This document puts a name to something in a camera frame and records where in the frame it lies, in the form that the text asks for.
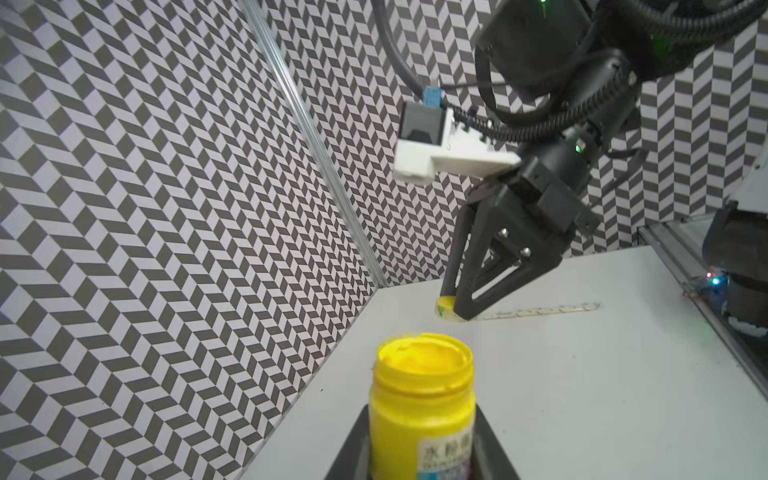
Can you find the yellow paint jar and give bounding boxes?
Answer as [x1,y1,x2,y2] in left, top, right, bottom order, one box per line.
[368,333,476,479]

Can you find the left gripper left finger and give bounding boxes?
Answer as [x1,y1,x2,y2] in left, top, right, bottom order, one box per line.
[325,405,369,480]

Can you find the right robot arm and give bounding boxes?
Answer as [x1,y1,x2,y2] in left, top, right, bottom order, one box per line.
[372,1,767,321]

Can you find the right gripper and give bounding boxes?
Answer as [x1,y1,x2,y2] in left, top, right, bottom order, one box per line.
[440,140,600,320]

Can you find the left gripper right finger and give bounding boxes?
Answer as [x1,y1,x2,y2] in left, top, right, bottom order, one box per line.
[473,406,519,480]

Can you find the yellow jar lid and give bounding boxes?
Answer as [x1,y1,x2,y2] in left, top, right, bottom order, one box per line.
[435,296,465,323]

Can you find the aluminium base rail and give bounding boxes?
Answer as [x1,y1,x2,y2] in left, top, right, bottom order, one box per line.
[638,214,767,394]

